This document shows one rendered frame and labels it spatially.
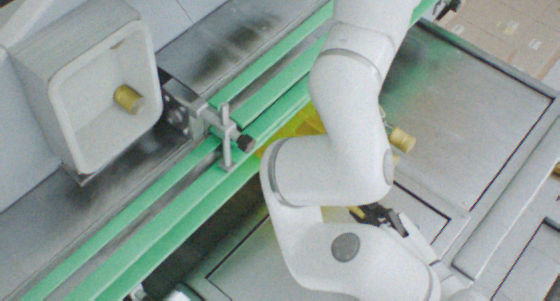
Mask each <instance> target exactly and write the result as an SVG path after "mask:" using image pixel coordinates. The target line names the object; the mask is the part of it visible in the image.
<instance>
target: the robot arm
mask: <svg viewBox="0 0 560 301"><path fill-rule="evenodd" d="M420 2H421V0H334V6H333V17H332V23H331V26H330V32H329V35H328V37H327V39H326V40H325V42H324V44H323V46H322V49H321V51H320V53H319V54H318V55H317V57H316V59H315V62H314V64H313V66H312V68H311V69H310V71H309V76H308V92H309V96H310V99H311V100H312V103H313V104H314V106H315V109H316V110H317V112H318V114H319V115H320V117H321V119H322V122H323V125H324V127H325V130H326V131H327V134H321V135H314V136H304V137H285V138H280V139H278V140H276V141H275V142H273V143H272V144H271V145H269V147H268V148H267V149H266V151H265V152H264V153H263V155H262V160H261V164H260V178H261V183H262V191H263V194H264V198H265V200H266V204H267V207H268V209H269V215H270V218H271V222H272V224H273V227H274V230H275V233H276V237H277V242H278V244H279V247H280V250H281V252H282V254H283V257H284V259H285V263H286V266H287V267H288V268H289V270H290V272H291V274H292V276H293V278H294V279H295V280H296V281H298V283H299V284H300V285H301V286H302V287H304V288H308V289H313V290H321V291H327V292H336V293H342V294H346V295H352V296H355V297H357V298H358V299H359V300H360V301H489V300H488V299H487V298H486V297H484V296H483V295H482V294H481V293H480V292H479V291H478V290H477V291H473V290H471V289H467V288H465V287H464V286H463V285H462V284H461V283H460V282H459V280H458V279H457V278H456V277H454V276H453V273H452V272H451V271H450V270H448V269H447V268H446V266H445V265H444V263H442V262H441V261H440V260H439V259H438V256H436V254H435V253H434V251H433V249H432V248H431V246H430V245H429V243H428V242H426V239H425V238H424V236H423V235H421V234H420V232H419V230H418V229H417V228H416V227H415V226H414V225H413V224H412V221H411V220H409V219H408V218H407V217H406V216H405V214H404V213H397V214H396V213H395V211H394V210H393V208H384V207H383V206H382V205H380V204H379V203H378V202H377V200H379V199H381V198H383V197H384V196H385V195H386V194H387V193H388V191H390V187H391V185H392V182H393V178H394V176H395V175H394V165H395V162H394V160H393V155H392V153H391V147H390V144H389V141H388V138H387V136H386V133H385V130H384V127H383V122H382V118H381V115H380V111H379V107H378V97H377V96H378V94H379V92H380V90H381V88H382V84H383V80H384V78H385V77H386V74H387V72H388V69H389V68H390V63H391V62H392V60H393V58H394V56H395V55H396V53H397V49H398V48H399V46H400V44H401V42H402V40H404V36H405V33H406V32H407V29H408V26H409V24H410V18H411V14H412V11H413V9H414V8H415V7H417V5H418V4H419V3H420ZM320 206H358V207H359V208H360V210H361V212H362V213H363V214H365V215H366V216H367V215H368V216H367V217H366V218H365V219H361V218H360V217H359V216H358V215H357V214H354V213H353V212H352V211H350V210H349V214H351V215H352V216H353V219H354V220H355V221H357V222H358V223H323V218H322V214H321V210H320ZM378 218H379V219H383V218H385V220H383V221H379V220H378ZM388 222H390V226H388V227H387V226H386V224H387V223H388Z"/></svg>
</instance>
